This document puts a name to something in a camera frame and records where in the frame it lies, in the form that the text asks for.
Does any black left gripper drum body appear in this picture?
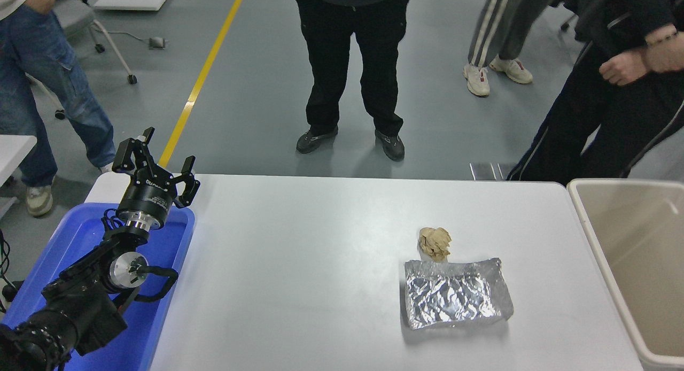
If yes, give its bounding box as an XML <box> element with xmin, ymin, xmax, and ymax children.
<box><xmin>116</xmin><ymin>173</ymin><xmax>177</xmax><ymax>225</ymax></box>

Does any crumpled tan paper ball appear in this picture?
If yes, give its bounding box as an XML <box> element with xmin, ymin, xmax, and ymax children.
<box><xmin>418</xmin><ymin>227</ymin><xmax>452</xmax><ymax>262</ymax></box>

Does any person's clenched hand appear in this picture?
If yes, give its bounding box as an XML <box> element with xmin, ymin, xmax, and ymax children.
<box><xmin>598</xmin><ymin>49</ymin><xmax>650</xmax><ymax>87</ymax></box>

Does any grey wheeled office chair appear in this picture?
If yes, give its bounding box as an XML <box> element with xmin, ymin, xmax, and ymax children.
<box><xmin>27</xmin><ymin>0</ymin><xmax>138</xmax><ymax>119</ymax></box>

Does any thin white floor cable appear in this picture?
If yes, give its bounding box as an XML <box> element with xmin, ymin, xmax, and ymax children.
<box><xmin>106</xmin><ymin>30</ymin><xmax>152</xmax><ymax>43</ymax></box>

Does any person in black tracksuit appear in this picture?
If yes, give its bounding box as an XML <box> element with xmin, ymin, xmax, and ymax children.
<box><xmin>506</xmin><ymin>0</ymin><xmax>684</xmax><ymax>186</ymax></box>

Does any person in blue jeans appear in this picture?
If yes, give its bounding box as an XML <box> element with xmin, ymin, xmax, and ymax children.
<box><xmin>0</xmin><ymin>0</ymin><xmax>117</xmax><ymax>218</ymax></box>

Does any person in grey striped trousers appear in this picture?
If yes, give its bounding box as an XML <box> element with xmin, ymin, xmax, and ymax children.
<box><xmin>463</xmin><ymin>0</ymin><xmax>567</xmax><ymax>97</ymax></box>

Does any person's hand with bracelet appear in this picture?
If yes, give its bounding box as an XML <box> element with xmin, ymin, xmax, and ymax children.
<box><xmin>641</xmin><ymin>28</ymin><xmax>684</xmax><ymax>75</ymax></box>

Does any large pale beige bin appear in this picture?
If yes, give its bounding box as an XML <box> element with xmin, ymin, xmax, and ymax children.
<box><xmin>566</xmin><ymin>178</ymin><xmax>684</xmax><ymax>370</ymax></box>

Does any white side table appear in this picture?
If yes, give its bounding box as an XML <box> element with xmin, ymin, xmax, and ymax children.
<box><xmin>0</xmin><ymin>135</ymin><xmax>38</xmax><ymax>218</ymax></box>

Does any person in plain black trousers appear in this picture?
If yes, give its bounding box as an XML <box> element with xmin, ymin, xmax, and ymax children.
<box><xmin>289</xmin><ymin>0</ymin><xmax>417</xmax><ymax>162</ymax></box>

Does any black loose cable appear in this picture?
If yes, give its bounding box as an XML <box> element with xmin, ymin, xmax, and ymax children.
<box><xmin>0</xmin><ymin>229</ymin><xmax>23</xmax><ymax>314</ymax></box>

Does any blue plastic tray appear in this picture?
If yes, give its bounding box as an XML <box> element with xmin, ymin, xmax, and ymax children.
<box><xmin>0</xmin><ymin>202</ymin><xmax>196</xmax><ymax>371</ymax></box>

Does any dark beaded bracelet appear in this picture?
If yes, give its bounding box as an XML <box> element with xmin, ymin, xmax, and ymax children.
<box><xmin>644</xmin><ymin>30</ymin><xmax>680</xmax><ymax>47</ymax></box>

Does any silver foil tray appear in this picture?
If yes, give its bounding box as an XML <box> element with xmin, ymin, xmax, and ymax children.
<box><xmin>403</xmin><ymin>258</ymin><xmax>514</xmax><ymax>330</ymax></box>

